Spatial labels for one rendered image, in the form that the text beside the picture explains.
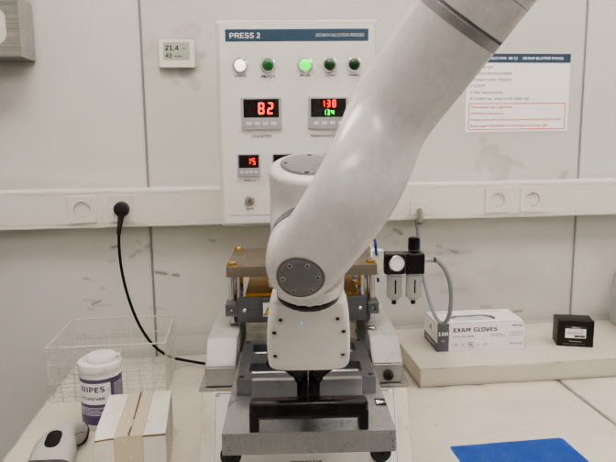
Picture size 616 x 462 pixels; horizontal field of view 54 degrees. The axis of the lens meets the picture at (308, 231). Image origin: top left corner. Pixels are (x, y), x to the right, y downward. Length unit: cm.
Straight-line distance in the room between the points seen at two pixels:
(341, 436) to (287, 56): 78
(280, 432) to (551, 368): 94
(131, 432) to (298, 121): 67
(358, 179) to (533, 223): 133
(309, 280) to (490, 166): 125
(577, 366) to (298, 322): 103
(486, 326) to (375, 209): 108
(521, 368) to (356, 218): 107
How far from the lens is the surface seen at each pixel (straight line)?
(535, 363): 159
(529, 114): 183
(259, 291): 111
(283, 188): 63
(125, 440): 113
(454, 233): 177
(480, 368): 153
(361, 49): 130
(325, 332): 73
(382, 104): 59
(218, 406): 104
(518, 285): 187
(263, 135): 128
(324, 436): 81
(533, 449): 129
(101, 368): 131
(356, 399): 79
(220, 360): 104
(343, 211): 55
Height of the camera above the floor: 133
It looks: 9 degrees down
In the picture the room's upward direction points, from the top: 1 degrees counter-clockwise
